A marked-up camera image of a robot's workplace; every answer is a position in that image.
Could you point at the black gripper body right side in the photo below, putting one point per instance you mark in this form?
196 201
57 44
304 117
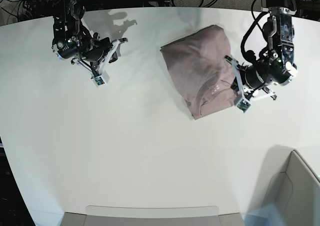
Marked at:
99 49

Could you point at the blue translucent bag corner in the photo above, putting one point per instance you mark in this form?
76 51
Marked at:
268 215

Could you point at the grey cardboard box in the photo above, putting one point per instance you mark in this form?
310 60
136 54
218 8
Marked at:
105 215
295 192

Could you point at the grey cardboard box bottom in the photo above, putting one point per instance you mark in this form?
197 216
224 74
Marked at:
105 215

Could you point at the grey cardboard box right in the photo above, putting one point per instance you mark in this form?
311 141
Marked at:
295 192

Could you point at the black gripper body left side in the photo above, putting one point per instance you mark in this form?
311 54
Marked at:
257 76

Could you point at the pink T-shirt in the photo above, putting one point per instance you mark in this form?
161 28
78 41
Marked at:
200 72

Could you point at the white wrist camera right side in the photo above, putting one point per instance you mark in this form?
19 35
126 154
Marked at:
99 74

